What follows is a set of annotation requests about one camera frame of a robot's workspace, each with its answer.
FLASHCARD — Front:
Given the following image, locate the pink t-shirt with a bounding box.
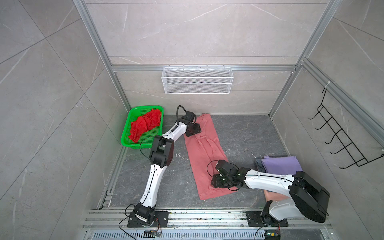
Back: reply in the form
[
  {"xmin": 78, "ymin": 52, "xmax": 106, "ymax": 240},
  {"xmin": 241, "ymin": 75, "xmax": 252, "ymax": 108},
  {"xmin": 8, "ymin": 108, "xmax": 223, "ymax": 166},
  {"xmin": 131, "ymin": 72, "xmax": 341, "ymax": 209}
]
[{"xmin": 185, "ymin": 114, "xmax": 232, "ymax": 200}]

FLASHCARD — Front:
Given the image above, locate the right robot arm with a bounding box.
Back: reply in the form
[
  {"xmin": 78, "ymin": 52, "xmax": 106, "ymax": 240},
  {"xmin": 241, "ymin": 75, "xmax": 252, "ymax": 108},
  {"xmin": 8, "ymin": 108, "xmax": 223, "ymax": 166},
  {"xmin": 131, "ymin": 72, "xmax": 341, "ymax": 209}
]
[{"xmin": 211, "ymin": 160, "xmax": 330, "ymax": 227}]

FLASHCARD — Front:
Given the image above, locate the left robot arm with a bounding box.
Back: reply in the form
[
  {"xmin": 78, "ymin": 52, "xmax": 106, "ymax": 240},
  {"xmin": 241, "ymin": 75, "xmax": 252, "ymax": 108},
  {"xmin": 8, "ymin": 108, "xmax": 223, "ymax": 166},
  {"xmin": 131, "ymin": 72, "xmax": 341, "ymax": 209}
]
[{"xmin": 132, "ymin": 111, "xmax": 202, "ymax": 227}]

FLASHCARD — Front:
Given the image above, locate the red t-shirt in basket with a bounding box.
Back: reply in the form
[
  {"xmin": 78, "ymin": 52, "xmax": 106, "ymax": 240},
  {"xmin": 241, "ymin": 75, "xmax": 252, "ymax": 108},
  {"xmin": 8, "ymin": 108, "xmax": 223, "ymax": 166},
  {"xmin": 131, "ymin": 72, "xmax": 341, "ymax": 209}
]
[{"xmin": 129, "ymin": 109, "xmax": 162, "ymax": 143}]

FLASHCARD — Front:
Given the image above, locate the green plastic basket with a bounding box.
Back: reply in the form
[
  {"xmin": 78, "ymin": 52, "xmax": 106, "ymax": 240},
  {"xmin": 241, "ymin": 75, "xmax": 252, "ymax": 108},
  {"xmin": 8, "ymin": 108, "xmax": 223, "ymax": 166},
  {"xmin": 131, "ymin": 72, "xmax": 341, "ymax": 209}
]
[{"xmin": 121, "ymin": 106, "xmax": 164, "ymax": 149}]

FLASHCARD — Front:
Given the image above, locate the folded grey t-shirt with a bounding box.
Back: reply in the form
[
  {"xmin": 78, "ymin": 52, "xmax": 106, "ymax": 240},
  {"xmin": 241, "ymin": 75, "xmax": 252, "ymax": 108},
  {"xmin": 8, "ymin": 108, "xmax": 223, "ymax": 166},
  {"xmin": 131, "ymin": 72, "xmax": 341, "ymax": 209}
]
[{"xmin": 255, "ymin": 158, "xmax": 267, "ymax": 173}]

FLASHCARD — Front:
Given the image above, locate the folded purple t-shirt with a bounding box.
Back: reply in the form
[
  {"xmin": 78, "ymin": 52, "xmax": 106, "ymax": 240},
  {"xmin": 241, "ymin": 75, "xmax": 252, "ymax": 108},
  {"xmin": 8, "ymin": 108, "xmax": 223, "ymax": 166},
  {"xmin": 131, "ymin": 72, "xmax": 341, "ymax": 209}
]
[{"xmin": 262, "ymin": 156, "xmax": 303, "ymax": 175}]

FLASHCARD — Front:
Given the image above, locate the folded salmon t-shirt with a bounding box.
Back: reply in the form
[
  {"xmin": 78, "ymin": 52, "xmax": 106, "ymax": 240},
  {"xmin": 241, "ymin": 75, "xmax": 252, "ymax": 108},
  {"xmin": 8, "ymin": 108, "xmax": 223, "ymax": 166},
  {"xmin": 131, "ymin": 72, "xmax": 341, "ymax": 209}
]
[{"xmin": 264, "ymin": 190, "xmax": 289, "ymax": 202}]

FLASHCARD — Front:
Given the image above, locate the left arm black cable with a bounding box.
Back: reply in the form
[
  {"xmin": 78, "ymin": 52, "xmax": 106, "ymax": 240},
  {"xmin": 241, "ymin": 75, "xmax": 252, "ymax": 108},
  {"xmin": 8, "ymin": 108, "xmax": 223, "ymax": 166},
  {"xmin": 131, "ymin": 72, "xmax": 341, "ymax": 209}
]
[{"xmin": 175, "ymin": 104, "xmax": 188, "ymax": 125}]

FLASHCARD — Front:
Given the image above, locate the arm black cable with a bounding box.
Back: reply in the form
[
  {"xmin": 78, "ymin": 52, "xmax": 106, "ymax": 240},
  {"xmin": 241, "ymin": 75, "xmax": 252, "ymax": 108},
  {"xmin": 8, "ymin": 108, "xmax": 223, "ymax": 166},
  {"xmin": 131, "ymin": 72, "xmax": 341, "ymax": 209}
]
[
  {"xmin": 206, "ymin": 160, "xmax": 241, "ymax": 192},
  {"xmin": 175, "ymin": 104, "xmax": 188, "ymax": 125}
]

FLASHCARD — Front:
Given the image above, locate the white wire mesh basket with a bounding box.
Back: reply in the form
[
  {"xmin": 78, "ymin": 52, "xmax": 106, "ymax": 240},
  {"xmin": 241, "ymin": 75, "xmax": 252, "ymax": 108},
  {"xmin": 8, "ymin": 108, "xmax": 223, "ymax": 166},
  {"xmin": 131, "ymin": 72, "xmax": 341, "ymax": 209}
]
[{"xmin": 162, "ymin": 67, "xmax": 234, "ymax": 95}]

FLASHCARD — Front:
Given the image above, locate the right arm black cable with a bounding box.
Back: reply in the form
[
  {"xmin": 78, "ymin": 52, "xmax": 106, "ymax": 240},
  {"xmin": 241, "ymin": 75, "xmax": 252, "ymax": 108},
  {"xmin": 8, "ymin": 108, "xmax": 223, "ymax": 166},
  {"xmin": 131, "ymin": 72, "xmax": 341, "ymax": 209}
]
[{"xmin": 206, "ymin": 160, "xmax": 241, "ymax": 192}]

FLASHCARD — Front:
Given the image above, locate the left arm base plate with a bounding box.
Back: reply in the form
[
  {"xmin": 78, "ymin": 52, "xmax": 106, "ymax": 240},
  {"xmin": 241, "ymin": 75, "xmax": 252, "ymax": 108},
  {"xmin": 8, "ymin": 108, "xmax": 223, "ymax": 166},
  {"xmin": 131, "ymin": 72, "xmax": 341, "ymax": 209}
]
[{"xmin": 127, "ymin": 211, "xmax": 170, "ymax": 228}]

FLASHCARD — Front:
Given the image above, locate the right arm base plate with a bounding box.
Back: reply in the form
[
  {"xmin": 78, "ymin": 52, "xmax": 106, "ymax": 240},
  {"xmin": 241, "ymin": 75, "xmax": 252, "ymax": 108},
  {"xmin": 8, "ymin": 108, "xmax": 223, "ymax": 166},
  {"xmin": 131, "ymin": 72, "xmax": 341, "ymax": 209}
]
[{"xmin": 245, "ymin": 211, "xmax": 289, "ymax": 227}]

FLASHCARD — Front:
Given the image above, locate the aluminium rail frame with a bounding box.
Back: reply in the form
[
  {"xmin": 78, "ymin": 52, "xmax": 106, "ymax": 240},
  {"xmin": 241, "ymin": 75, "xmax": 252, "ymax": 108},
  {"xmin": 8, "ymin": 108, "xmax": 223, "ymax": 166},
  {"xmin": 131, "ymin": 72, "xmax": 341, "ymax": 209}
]
[{"xmin": 82, "ymin": 209, "xmax": 337, "ymax": 240}]

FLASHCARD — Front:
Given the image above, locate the black wire hook rack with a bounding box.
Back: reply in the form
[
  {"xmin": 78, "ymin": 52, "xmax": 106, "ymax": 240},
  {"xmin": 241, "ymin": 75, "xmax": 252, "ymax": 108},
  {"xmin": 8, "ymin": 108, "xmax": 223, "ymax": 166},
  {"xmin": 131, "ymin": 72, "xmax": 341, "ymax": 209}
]
[{"xmin": 308, "ymin": 88, "xmax": 384, "ymax": 170}]

